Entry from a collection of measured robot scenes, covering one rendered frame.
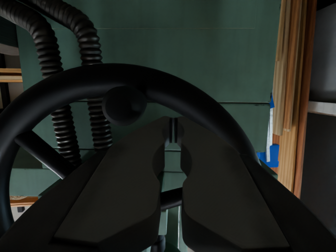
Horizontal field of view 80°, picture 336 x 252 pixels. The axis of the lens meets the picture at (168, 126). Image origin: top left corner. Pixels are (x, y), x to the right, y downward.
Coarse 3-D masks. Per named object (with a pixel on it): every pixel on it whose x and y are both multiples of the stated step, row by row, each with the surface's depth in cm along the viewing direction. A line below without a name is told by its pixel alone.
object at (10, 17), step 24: (0, 0) 22; (24, 0) 23; (48, 0) 22; (24, 24) 22; (48, 24) 23; (72, 24) 22; (48, 48) 22; (96, 48) 22; (48, 72) 23; (96, 96) 23; (72, 120) 26; (96, 120) 24; (72, 144) 25; (96, 144) 25
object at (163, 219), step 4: (164, 212) 52; (160, 216) 52; (164, 216) 52; (160, 220) 53; (164, 220) 53; (160, 224) 53; (164, 224) 53; (160, 228) 53; (164, 228) 53; (160, 232) 53; (164, 232) 53
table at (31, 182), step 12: (24, 156) 45; (12, 168) 39; (24, 168) 39; (36, 168) 39; (48, 168) 39; (264, 168) 40; (12, 180) 40; (24, 180) 39; (36, 180) 39; (48, 180) 39; (60, 180) 34; (168, 180) 38; (180, 180) 38; (12, 192) 40; (24, 192) 40; (36, 192) 40
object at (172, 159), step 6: (84, 150) 38; (90, 150) 38; (168, 150) 37; (174, 150) 37; (84, 156) 38; (90, 156) 38; (168, 156) 37; (174, 156) 37; (168, 162) 38; (174, 162) 37; (168, 168) 38; (174, 168) 38; (180, 168) 38
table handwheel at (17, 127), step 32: (96, 64) 17; (128, 64) 17; (32, 96) 17; (64, 96) 17; (160, 96) 17; (192, 96) 17; (0, 128) 18; (32, 128) 19; (224, 128) 17; (0, 160) 19; (64, 160) 19; (256, 160) 18; (0, 192) 20; (160, 192) 20; (0, 224) 20
